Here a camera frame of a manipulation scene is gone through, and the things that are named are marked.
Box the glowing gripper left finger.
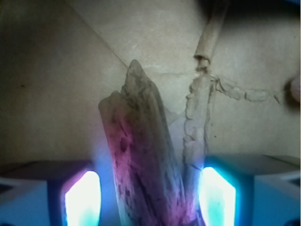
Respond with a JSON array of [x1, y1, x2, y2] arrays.
[[0, 160, 101, 226]]

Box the brown paper bag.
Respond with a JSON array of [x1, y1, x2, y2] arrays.
[[0, 0, 300, 226]]

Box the pink plush bunny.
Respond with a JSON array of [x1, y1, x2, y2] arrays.
[[290, 76, 301, 103]]

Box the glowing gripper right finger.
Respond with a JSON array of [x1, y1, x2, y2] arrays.
[[199, 154, 301, 226]]

